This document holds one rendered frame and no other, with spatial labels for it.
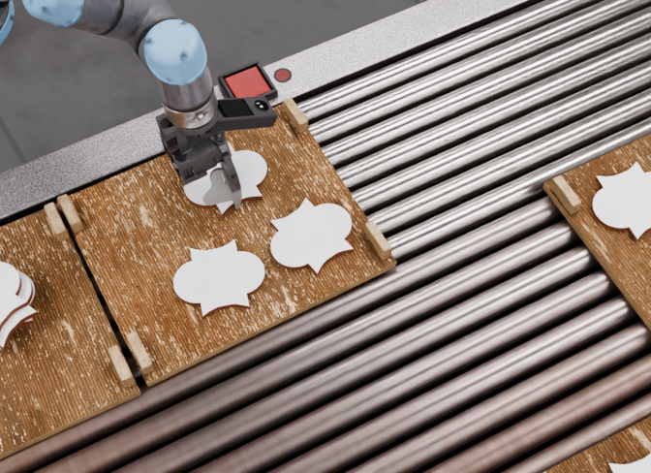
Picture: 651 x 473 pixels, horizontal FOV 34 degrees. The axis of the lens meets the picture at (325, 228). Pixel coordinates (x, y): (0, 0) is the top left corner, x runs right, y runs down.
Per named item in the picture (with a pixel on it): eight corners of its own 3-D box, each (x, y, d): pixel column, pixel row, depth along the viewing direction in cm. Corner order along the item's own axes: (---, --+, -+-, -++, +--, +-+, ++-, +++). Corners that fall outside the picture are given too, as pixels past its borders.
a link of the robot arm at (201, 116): (200, 60, 151) (225, 101, 147) (204, 80, 155) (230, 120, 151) (150, 82, 149) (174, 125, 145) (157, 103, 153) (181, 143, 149)
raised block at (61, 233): (46, 214, 167) (42, 204, 165) (57, 209, 168) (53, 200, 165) (59, 243, 165) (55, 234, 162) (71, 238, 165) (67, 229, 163)
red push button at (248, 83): (224, 83, 183) (224, 78, 182) (256, 70, 185) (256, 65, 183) (239, 109, 180) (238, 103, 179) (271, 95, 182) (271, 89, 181)
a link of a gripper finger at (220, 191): (209, 220, 167) (190, 173, 161) (244, 204, 168) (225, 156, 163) (216, 230, 165) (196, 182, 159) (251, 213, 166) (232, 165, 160)
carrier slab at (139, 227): (58, 205, 170) (56, 200, 169) (290, 106, 180) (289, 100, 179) (148, 388, 154) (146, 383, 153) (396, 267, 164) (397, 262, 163)
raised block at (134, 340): (127, 342, 156) (124, 334, 154) (139, 336, 156) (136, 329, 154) (143, 377, 153) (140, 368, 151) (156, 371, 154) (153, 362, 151)
